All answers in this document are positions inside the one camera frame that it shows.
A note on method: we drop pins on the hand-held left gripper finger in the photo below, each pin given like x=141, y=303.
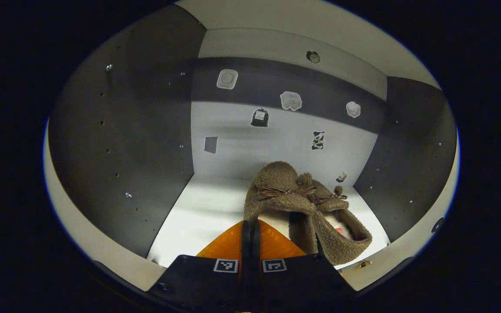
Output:
x=246, y=243
x=255, y=243

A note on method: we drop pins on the brown fuzzy shoe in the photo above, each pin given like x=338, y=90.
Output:
x=276, y=174
x=346, y=248

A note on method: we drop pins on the white shoe cabinet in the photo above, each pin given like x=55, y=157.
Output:
x=276, y=143

